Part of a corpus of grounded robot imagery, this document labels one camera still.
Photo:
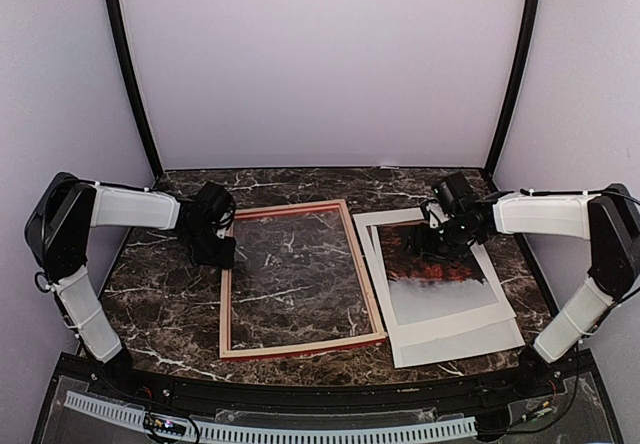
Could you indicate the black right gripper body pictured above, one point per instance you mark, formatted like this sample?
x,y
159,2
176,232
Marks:
x,y
445,243

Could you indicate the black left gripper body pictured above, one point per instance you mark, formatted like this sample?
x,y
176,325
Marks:
x,y
206,249

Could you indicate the clear acrylic sheet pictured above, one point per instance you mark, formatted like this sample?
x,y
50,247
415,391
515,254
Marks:
x,y
295,274

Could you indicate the red wooden picture frame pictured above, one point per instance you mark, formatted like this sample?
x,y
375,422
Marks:
x,y
300,349

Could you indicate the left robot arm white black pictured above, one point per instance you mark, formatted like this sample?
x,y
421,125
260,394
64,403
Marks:
x,y
58,233

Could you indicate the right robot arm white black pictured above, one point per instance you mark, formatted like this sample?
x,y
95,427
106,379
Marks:
x,y
605,220

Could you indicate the red forest photo print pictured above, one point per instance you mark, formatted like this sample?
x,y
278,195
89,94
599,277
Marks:
x,y
422,290

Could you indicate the white mat board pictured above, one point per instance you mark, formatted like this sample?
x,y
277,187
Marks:
x,y
422,332

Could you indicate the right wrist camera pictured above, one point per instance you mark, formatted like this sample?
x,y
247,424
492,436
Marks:
x,y
433,213

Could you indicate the black front rail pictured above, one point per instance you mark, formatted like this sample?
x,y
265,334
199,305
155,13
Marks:
x,y
472,395

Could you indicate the white slotted cable duct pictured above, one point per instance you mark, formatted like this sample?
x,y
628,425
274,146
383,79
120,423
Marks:
x,y
183,430

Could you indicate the right black corner post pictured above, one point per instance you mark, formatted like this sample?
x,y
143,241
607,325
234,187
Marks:
x,y
516,75

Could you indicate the black corner post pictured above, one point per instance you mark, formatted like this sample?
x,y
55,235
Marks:
x,y
128,73
516,75

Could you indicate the left black corner post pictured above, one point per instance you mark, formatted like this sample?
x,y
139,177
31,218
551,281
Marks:
x,y
128,73

